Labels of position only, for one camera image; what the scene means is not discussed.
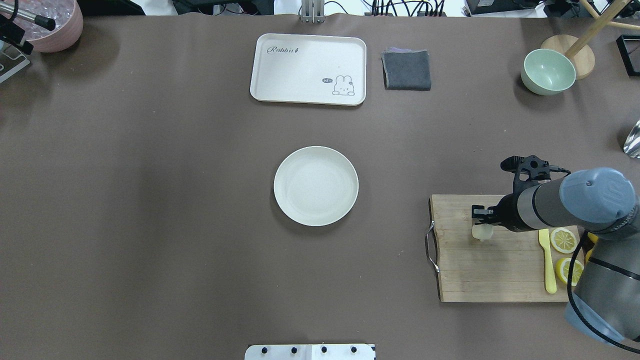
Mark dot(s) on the mirror tray with glasses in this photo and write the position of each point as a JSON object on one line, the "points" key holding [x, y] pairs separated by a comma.
{"points": [[629, 49]]}

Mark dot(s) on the white mounting plate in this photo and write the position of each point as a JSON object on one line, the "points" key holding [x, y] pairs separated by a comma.
{"points": [[319, 351]]}

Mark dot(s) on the mint green bowl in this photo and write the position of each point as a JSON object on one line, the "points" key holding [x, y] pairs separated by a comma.
{"points": [[547, 72]]}

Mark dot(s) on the wooden cup tree stand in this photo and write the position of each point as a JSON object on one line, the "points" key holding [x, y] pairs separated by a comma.
{"points": [[577, 50]]}

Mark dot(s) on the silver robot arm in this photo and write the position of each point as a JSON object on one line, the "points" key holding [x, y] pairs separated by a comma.
{"points": [[604, 305]]}

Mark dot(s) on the cream round plate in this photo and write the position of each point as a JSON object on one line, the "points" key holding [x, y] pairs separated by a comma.
{"points": [[316, 186]]}

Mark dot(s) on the grey folded cloth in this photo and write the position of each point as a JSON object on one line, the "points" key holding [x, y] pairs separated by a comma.
{"points": [[405, 69]]}

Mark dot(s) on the lemon half slice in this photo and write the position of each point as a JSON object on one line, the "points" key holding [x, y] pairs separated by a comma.
{"points": [[563, 240], [562, 270]]}

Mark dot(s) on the yellow plastic knife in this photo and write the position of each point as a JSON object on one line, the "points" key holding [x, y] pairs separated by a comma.
{"points": [[544, 241]]}

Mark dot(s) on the cream rabbit tray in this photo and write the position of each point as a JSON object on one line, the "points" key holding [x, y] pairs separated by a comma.
{"points": [[309, 69]]}

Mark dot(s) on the white steamed bun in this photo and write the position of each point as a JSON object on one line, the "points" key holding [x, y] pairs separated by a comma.
{"points": [[482, 232]]}

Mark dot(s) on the steel scoop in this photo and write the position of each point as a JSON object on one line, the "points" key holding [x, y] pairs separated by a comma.
{"points": [[631, 145]]}

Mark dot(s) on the pink bowl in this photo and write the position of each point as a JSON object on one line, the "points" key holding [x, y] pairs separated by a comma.
{"points": [[44, 26]]}

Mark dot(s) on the aluminium frame post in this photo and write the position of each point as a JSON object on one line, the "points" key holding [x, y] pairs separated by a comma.
{"points": [[312, 11]]}

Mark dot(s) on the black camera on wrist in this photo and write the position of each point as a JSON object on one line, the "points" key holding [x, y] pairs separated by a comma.
{"points": [[531, 169]]}

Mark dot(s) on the wooden cutting board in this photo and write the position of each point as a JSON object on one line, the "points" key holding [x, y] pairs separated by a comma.
{"points": [[508, 268]]}

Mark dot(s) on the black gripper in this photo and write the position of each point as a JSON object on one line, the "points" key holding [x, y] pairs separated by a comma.
{"points": [[506, 210]]}

